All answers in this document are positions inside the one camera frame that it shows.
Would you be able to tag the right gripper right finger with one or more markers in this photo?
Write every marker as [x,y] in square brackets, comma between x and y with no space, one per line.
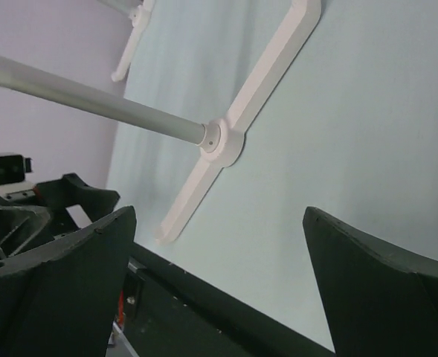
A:
[379,299]

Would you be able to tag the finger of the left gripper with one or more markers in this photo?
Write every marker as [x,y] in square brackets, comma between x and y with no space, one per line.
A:
[22,228]
[70,190]

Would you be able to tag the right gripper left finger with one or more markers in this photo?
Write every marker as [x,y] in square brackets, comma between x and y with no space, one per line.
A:
[60,299]

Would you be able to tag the grey clothes rack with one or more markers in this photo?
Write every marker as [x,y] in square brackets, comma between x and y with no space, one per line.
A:
[220,141]

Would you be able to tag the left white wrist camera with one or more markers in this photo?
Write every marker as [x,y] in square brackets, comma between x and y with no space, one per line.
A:
[13,183]

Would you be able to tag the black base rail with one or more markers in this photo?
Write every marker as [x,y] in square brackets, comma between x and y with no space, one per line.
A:
[171,312]

